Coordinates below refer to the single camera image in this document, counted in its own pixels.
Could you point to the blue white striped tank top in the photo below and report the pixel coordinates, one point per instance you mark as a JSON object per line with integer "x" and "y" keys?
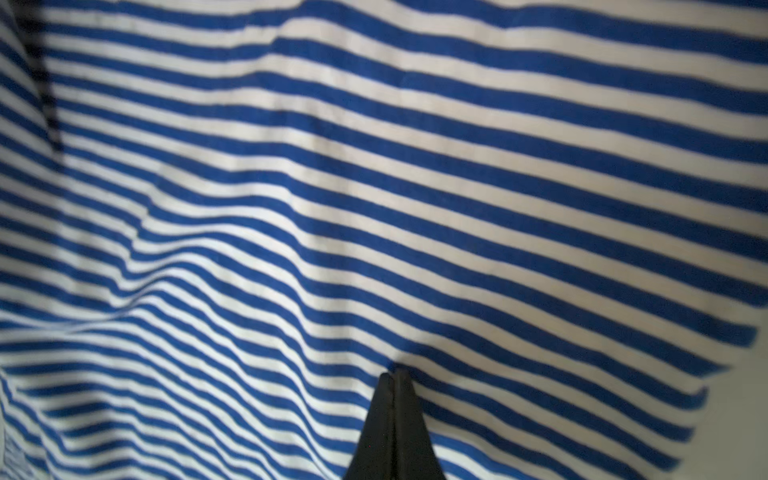
{"x": 222, "y": 221}

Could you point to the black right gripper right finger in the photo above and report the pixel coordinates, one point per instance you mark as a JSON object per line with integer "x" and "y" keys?
{"x": 414, "y": 456}

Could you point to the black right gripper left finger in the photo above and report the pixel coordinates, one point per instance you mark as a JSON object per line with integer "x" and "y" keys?
{"x": 373, "y": 457}

